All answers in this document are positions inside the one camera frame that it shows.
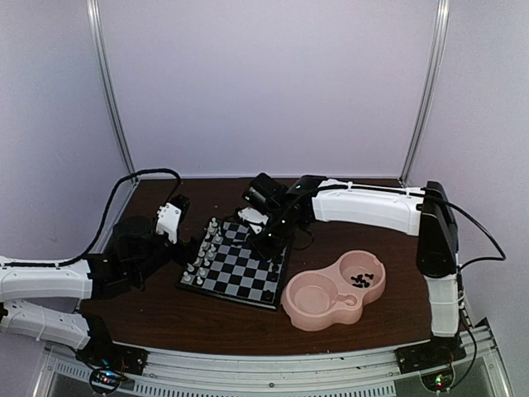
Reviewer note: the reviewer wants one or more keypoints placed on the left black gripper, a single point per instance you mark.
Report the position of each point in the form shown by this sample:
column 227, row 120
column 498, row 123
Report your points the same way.
column 187, row 252

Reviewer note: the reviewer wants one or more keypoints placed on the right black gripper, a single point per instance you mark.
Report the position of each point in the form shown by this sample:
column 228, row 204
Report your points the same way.
column 269, row 252

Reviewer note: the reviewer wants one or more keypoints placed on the black rook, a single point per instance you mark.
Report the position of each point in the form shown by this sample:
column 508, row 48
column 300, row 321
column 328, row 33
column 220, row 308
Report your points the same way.
column 270, row 295

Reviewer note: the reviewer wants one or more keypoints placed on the black and white chessboard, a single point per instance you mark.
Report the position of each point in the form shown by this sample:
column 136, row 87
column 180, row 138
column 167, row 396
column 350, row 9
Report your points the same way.
column 237, row 273

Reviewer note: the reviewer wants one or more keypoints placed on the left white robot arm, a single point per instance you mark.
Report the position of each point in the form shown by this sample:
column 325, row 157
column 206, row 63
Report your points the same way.
column 21, row 282

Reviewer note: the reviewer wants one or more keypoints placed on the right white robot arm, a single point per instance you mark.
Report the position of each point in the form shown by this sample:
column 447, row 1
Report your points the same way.
column 423, row 213

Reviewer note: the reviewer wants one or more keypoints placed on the pile of black chess pieces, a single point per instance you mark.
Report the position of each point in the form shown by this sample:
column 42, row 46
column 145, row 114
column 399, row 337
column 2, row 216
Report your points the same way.
column 362, row 281

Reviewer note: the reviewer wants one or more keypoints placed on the white queen piece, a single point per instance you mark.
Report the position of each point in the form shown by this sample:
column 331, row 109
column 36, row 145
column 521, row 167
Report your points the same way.
column 204, row 245

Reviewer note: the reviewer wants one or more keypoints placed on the pink double pet bowl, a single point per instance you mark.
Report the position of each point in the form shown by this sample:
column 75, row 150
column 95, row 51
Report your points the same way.
column 316, row 299

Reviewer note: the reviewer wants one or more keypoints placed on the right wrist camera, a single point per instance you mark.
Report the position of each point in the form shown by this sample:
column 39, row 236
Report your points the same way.
column 253, row 219

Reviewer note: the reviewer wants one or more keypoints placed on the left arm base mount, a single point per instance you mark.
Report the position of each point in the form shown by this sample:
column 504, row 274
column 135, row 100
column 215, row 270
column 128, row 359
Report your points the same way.
column 119, row 358

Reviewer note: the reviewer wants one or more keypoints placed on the front aluminium rail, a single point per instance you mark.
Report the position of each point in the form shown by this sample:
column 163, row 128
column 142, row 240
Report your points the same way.
column 373, row 372

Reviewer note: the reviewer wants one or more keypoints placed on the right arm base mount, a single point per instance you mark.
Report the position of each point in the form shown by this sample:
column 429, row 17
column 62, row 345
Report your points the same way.
column 427, row 355

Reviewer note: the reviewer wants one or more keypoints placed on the left aluminium frame post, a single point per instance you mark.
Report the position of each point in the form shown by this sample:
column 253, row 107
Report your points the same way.
column 95, row 23

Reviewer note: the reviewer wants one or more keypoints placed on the aluminium frame post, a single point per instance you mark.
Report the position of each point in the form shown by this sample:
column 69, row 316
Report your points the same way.
column 95, row 23
column 438, row 45

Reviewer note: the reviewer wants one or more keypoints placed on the right aluminium frame post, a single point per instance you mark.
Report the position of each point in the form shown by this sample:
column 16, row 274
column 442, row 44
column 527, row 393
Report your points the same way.
column 438, row 45

